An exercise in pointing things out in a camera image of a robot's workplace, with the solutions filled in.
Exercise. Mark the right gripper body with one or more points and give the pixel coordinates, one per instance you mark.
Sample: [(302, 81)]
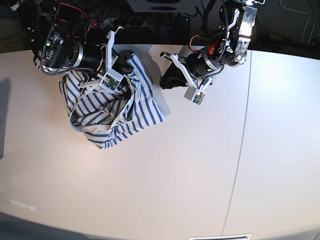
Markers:
[(95, 59)]

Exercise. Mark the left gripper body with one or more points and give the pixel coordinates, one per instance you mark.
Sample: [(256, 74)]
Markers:
[(195, 67)]

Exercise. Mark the blue white striped T-shirt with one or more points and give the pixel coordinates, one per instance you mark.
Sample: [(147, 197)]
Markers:
[(105, 118)]

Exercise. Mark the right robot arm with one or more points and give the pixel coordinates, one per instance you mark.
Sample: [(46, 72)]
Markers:
[(61, 39)]

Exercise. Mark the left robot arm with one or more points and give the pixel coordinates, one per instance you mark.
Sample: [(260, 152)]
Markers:
[(214, 49)]

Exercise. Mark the white power strip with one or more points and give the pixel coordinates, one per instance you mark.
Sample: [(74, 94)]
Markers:
[(102, 23)]

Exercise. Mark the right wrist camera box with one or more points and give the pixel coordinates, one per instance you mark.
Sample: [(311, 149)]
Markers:
[(111, 80)]

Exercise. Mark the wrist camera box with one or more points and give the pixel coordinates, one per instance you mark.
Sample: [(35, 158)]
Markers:
[(195, 95), (111, 80)]

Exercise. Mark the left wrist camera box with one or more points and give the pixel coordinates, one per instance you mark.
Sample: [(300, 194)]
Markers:
[(195, 95)]

